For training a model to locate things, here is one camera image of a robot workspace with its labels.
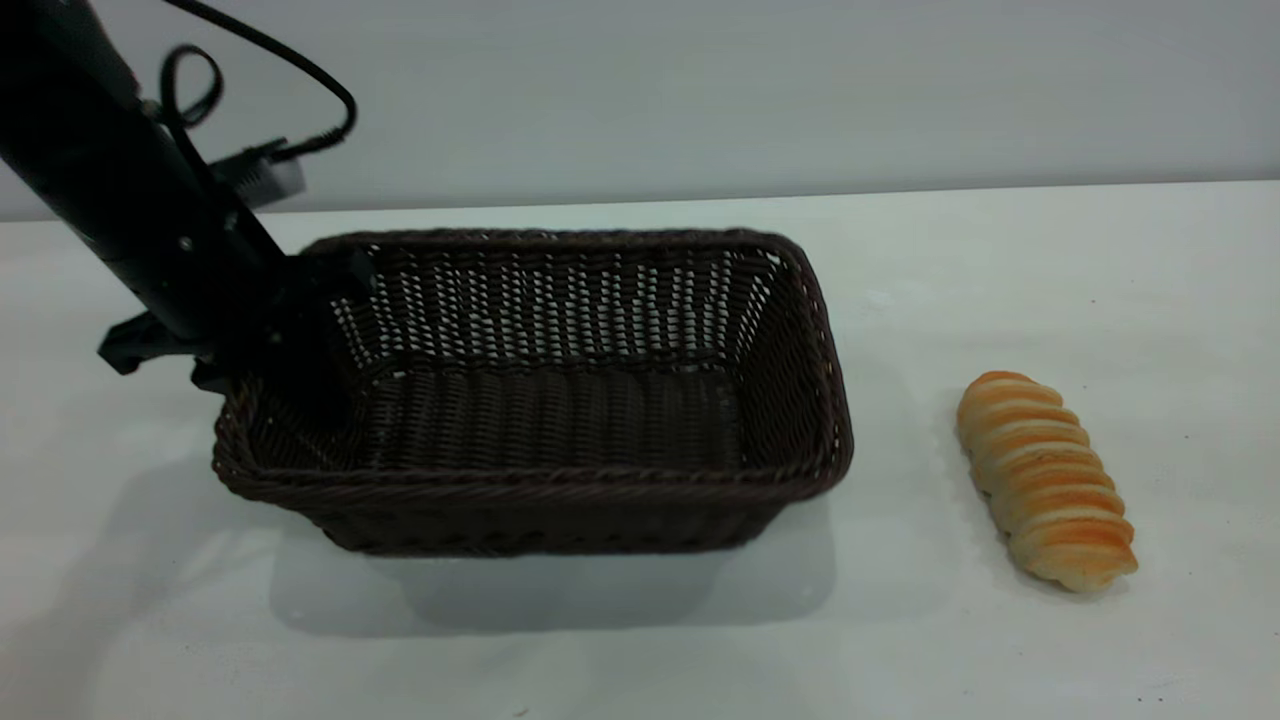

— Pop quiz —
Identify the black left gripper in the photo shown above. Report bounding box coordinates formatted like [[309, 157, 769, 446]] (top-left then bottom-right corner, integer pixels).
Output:
[[97, 185, 377, 443]]

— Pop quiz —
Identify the dark brown wicker basket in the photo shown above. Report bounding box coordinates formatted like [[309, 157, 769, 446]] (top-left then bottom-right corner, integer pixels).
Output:
[[212, 228, 854, 558]]

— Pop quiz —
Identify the ridged golden bread roll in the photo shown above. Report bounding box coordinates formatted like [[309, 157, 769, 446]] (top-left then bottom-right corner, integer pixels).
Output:
[[955, 371, 1139, 593]]

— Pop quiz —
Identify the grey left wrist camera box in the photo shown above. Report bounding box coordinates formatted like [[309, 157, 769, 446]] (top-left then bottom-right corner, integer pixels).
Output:
[[212, 140, 306, 208]]

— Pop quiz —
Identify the black camera cable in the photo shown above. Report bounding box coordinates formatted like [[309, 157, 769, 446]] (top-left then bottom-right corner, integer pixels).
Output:
[[158, 0, 358, 163]]

